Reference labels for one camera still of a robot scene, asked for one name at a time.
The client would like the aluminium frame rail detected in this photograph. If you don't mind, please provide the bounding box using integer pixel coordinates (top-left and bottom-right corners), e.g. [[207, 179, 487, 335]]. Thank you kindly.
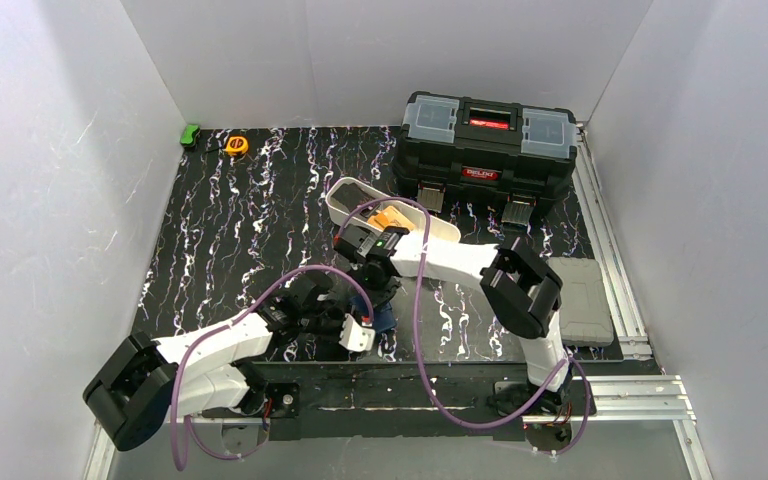
[[82, 125, 697, 480]]

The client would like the white oblong plastic tray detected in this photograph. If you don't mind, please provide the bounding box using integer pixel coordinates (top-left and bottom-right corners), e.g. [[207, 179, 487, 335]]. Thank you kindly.
[[325, 177, 425, 232]]

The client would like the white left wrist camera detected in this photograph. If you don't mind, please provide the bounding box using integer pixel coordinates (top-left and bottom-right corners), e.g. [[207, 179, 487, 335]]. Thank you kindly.
[[338, 314, 376, 352]]

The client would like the orange card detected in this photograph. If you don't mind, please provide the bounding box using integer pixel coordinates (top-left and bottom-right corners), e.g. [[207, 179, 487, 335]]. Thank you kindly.
[[367, 206, 416, 231]]

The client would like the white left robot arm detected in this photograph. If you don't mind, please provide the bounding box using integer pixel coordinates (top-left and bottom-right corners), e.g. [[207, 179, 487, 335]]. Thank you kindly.
[[82, 268, 375, 451]]

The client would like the black card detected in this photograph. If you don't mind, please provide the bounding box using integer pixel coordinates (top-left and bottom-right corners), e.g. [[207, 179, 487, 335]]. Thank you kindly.
[[332, 183, 373, 212]]

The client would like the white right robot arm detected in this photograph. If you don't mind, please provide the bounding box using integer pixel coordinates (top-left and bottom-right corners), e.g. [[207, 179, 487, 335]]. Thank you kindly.
[[333, 225, 569, 394]]

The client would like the grey pad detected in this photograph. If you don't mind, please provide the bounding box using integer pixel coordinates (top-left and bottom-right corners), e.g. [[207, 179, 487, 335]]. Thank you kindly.
[[548, 257, 615, 347]]

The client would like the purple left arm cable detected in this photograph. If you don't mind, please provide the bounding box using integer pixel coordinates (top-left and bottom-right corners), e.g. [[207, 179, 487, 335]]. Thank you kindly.
[[170, 264, 376, 473]]

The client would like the black plastic toolbox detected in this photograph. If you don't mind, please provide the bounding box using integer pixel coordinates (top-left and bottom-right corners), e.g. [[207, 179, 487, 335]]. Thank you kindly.
[[392, 91, 578, 225]]

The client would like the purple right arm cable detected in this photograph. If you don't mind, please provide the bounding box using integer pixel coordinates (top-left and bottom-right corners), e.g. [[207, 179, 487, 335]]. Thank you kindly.
[[336, 196, 594, 457]]

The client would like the green small object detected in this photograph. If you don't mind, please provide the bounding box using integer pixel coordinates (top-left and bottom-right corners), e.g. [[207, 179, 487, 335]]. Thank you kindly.
[[179, 124, 201, 148]]

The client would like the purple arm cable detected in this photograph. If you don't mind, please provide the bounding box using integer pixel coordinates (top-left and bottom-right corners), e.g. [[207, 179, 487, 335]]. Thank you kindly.
[[170, 264, 376, 473], [336, 196, 594, 457]]

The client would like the yellow tape measure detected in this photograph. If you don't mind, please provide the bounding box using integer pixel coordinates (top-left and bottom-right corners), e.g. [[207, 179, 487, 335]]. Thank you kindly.
[[224, 135, 250, 157]]

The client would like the blue leather card holder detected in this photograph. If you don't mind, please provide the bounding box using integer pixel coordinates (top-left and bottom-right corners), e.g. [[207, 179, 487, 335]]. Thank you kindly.
[[350, 295, 397, 334]]

